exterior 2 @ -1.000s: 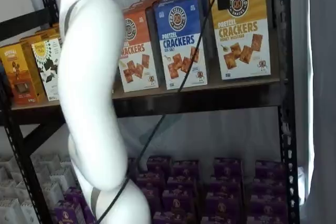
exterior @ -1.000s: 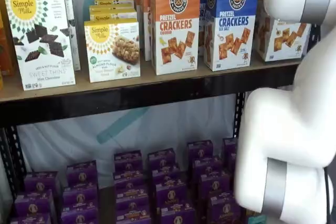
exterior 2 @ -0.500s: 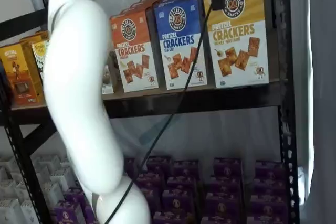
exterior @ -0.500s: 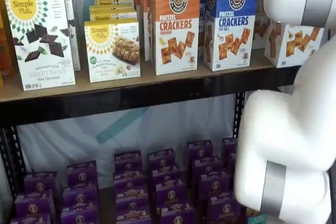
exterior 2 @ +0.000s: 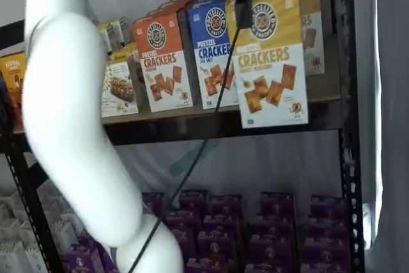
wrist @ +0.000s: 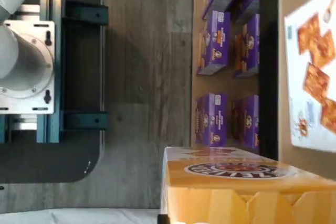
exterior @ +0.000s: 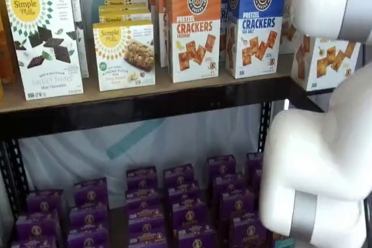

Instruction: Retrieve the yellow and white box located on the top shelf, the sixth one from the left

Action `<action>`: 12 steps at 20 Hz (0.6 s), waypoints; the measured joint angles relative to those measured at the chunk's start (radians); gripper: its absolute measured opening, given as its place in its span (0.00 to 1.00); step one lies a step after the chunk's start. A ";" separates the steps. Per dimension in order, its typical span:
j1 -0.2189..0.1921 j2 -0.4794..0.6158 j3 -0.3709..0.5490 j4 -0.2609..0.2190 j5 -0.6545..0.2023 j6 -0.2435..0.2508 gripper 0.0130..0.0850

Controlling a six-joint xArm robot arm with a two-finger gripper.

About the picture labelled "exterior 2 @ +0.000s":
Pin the yellow white pretzel crackers box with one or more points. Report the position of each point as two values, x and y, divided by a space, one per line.
313 46
271 94

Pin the Simple Mills sweet thins box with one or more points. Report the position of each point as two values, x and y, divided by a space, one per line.
121 30

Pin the Simple Mills almond bars box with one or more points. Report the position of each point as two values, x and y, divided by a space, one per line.
119 94
123 54

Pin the purple Annie's cracker box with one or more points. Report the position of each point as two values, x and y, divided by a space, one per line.
271 269
276 226
217 244
153 204
92 239
225 206
193 199
222 223
185 220
273 249
211 266
329 207
326 252
278 204
188 242
108 263
83 260
327 229
326 269

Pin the orange snack box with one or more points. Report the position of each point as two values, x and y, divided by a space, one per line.
14 87

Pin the white curtain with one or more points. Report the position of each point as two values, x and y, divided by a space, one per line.
390 94

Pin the white paper bag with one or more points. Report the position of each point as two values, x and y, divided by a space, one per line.
9 218
64 231
16 260

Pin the black metal shelving frame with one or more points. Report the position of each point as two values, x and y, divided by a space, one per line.
350 158

